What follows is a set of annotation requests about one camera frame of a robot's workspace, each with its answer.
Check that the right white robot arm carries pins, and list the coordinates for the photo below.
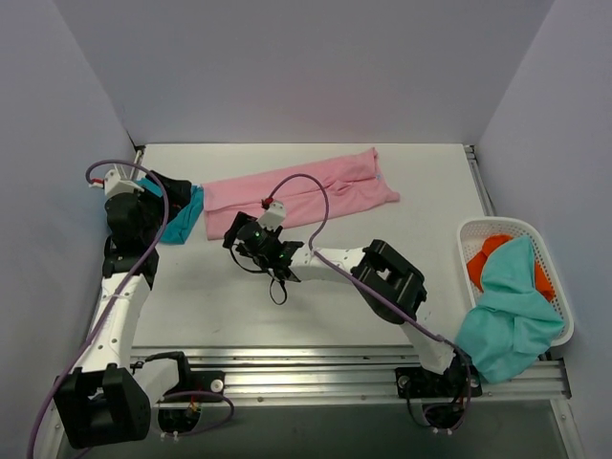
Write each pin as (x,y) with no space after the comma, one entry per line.
(390,285)

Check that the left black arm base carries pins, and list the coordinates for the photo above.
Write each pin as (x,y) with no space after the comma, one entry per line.
(181,409)

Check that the folded teal t shirt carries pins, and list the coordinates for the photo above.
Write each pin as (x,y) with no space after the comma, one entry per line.
(178,230)

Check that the white plastic laundry basket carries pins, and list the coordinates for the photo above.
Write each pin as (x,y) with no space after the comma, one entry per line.
(472,233)

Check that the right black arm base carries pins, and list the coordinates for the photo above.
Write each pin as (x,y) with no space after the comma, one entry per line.
(439,402)

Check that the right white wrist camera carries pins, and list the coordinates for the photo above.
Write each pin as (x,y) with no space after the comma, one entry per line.
(274,214)

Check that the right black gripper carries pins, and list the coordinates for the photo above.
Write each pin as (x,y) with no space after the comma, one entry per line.
(234,229)

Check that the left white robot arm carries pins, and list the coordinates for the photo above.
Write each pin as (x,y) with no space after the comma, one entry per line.
(100,402)

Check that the light turquoise t shirt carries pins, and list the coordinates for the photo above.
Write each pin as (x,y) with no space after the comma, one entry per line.
(512,322)

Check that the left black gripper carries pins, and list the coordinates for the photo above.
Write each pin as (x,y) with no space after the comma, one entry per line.
(168,192)

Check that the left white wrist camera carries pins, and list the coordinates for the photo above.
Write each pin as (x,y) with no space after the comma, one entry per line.
(115,182)

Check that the pink t shirt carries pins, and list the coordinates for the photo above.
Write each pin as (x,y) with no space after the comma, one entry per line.
(352,183)

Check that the aluminium mounting rail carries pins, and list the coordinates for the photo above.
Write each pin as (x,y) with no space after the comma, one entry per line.
(298,376)

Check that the orange t shirt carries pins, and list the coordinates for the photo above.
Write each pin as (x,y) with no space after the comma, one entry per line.
(476,265)

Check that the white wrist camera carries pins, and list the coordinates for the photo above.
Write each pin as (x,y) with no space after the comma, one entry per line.
(274,214)
(115,182)

